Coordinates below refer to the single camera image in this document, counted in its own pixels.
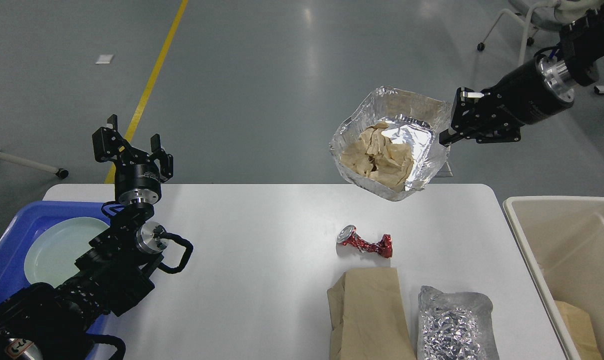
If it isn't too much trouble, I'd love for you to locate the brown paper bag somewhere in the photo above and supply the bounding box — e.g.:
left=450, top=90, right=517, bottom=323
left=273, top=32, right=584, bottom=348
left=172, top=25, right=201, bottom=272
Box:
left=327, top=267, right=417, bottom=360

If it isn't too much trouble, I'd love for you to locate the right floor plate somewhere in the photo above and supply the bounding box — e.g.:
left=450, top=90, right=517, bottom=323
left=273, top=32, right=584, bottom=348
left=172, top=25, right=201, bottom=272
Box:
left=437, top=161, right=454, bottom=178

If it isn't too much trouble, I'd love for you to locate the crushed red can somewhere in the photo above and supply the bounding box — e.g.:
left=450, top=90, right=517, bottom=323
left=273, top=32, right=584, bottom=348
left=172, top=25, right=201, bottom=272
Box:
left=336, top=224, right=393, bottom=259

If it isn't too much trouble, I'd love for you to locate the crumpled aluminium foil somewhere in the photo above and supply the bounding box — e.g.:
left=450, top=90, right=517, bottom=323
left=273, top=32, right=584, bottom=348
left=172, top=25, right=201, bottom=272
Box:
left=417, top=285, right=500, bottom=360

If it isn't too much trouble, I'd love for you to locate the light green plate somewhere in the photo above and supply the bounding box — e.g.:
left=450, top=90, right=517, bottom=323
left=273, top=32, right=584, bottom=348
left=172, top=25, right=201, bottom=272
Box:
left=23, top=217, right=108, bottom=287

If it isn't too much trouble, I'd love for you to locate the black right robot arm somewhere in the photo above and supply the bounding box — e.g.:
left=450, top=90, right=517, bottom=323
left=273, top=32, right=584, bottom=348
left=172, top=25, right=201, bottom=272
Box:
left=439, top=3, right=604, bottom=147

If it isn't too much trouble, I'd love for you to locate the beige plastic bin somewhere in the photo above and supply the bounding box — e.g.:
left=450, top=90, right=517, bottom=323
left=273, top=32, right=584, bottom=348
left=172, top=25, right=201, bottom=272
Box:
left=503, top=196, right=604, bottom=360

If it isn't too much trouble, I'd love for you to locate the crumpled brown paper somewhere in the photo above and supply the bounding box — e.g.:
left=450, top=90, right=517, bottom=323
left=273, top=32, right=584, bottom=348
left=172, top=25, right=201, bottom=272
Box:
left=340, top=122, right=415, bottom=192

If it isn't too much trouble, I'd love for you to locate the white stand leg with caster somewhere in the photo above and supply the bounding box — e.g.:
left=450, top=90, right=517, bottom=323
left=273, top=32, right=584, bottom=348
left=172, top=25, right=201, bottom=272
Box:
left=0, top=151, right=69, bottom=180

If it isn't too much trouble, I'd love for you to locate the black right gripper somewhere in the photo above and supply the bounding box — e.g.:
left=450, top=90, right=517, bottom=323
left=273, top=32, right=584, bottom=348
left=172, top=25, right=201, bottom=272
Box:
left=439, top=55, right=576, bottom=147

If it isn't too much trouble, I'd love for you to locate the blue plastic tray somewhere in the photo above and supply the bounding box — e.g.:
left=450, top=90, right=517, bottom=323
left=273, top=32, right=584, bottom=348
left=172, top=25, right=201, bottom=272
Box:
left=0, top=200, right=120, bottom=336

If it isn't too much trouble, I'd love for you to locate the brown paper in bin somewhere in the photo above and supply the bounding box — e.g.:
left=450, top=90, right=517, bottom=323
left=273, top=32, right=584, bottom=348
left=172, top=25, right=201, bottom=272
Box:
left=555, top=300, right=603, bottom=360

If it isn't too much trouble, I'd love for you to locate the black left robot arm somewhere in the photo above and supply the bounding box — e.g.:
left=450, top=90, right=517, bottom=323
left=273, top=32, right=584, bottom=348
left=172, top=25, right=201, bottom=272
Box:
left=0, top=114, right=194, bottom=360

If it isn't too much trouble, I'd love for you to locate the white office chair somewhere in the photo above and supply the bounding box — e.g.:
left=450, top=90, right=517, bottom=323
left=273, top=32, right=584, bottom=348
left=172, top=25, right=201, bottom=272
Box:
left=476, top=0, right=604, bottom=66

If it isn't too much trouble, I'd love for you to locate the clear plastic wrapper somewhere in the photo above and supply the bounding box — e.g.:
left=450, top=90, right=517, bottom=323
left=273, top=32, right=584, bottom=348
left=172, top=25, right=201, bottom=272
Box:
left=329, top=86, right=452, bottom=202

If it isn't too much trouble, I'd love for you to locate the white floor marker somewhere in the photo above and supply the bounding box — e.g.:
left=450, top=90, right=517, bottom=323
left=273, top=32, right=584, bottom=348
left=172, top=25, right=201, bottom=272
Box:
left=95, top=54, right=114, bottom=65

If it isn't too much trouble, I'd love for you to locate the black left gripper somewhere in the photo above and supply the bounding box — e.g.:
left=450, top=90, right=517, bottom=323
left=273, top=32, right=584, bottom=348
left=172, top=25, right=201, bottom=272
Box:
left=92, top=114, right=174, bottom=206

